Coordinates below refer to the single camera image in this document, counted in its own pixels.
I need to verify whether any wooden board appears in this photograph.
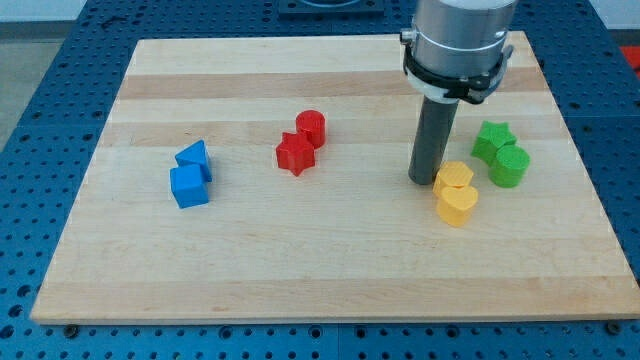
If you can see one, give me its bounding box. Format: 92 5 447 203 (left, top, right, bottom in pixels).
31 31 639 325

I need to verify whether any red star block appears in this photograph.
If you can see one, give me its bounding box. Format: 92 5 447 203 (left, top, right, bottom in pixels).
275 132 316 176

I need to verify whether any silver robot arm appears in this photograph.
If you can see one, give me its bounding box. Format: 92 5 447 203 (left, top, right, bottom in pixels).
400 0 517 104

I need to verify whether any green star block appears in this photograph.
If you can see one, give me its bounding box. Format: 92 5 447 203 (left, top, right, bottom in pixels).
471 121 517 166

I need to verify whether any blue cube block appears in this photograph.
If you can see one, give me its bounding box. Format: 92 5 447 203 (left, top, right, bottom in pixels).
170 164 209 209

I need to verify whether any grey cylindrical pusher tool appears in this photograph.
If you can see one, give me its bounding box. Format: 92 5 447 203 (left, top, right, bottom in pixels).
408 97 458 185

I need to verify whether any yellow hexagon block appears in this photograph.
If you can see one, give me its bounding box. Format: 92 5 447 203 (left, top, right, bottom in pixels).
433 161 474 198

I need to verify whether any green cylinder block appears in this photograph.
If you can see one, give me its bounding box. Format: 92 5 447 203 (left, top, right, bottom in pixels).
489 145 530 188

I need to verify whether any blue triangle block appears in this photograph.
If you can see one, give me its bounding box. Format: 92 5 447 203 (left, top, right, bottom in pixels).
174 140 213 182

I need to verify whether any yellow heart block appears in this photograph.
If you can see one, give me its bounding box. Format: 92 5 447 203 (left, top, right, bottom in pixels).
436 186 479 227

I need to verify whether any red cylinder block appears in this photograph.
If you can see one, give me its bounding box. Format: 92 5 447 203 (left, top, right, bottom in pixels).
295 110 326 149

